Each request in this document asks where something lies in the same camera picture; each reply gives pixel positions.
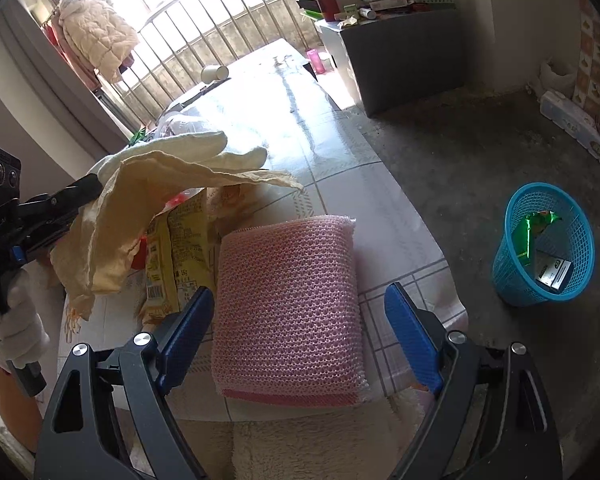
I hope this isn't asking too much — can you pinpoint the blue plastic basket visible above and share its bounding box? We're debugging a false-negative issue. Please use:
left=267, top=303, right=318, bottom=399
left=491, top=182, right=596, bottom=308

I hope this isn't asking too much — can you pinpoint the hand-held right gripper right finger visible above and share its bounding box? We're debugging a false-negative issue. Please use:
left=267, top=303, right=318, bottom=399
left=384, top=282, right=563, bottom=480

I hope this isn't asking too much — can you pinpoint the white cotton glove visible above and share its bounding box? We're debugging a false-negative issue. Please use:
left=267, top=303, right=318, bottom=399
left=87, top=130, right=269, bottom=181

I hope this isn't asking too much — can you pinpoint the metal window railing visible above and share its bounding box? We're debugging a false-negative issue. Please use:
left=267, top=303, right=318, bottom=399
left=95, top=0, right=331, bottom=131

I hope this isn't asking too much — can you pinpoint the floral tablecloth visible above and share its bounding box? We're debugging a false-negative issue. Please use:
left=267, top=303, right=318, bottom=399
left=57, top=37, right=468, bottom=423

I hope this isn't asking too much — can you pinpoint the green chip bag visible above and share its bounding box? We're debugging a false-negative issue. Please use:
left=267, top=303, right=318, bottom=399
left=510, top=210, right=563, bottom=263

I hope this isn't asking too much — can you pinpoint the clear plastic bag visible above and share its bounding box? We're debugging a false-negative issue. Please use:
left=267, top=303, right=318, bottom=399
left=152, top=112, right=203, bottom=138

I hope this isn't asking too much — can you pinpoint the crumpled white plastic bag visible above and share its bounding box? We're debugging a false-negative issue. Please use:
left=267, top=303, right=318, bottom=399
left=527, top=57, right=578, bottom=98

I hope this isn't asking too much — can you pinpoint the grey cabinet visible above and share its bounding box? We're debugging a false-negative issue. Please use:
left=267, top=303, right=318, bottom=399
left=316, top=7, right=463, bottom=118

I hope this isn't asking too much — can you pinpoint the white fleece blanket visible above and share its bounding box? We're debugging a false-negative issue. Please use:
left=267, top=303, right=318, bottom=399
left=230, top=387, right=423, bottom=480

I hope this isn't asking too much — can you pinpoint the person's left forearm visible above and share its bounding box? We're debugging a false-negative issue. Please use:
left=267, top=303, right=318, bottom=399
left=0, top=364, right=46, bottom=453

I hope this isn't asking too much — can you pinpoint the cream yellow cloth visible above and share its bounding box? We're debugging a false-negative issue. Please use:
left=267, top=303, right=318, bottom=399
left=50, top=152, right=305, bottom=321

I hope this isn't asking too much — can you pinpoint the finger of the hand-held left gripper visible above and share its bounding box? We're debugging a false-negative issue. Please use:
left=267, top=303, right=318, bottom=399
left=10, top=212, right=76, bottom=263
left=19, top=174, right=104, bottom=226

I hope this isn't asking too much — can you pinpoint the yellow red snack bag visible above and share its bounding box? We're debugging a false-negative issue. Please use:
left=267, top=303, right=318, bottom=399
left=137, top=187, right=241, bottom=326

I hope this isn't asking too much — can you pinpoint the person's left hand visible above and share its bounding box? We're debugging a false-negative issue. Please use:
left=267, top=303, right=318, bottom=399
left=0, top=260, right=51, bottom=367

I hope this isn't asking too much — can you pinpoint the pink mesh sponge cloth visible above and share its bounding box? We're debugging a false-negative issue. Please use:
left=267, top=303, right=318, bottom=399
left=211, top=214, right=368, bottom=407

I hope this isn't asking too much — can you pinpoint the long white printed box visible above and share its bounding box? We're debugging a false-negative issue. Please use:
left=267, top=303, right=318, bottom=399
left=539, top=91, right=600, bottom=178

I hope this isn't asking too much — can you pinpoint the green flat package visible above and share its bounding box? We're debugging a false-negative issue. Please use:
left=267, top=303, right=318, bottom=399
left=296, top=0, right=326, bottom=21

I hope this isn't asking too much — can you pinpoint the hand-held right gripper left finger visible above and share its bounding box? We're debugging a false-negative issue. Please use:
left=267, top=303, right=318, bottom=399
left=34, top=286, right=216, bottom=480

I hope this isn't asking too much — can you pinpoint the grey charging cable box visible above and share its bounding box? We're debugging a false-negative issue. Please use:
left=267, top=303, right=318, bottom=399
left=534, top=252, right=573, bottom=292

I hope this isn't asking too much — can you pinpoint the hanging cream quilted jacket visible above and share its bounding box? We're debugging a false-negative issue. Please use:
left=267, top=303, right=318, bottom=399
left=55, top=0, right=140, bottom=83

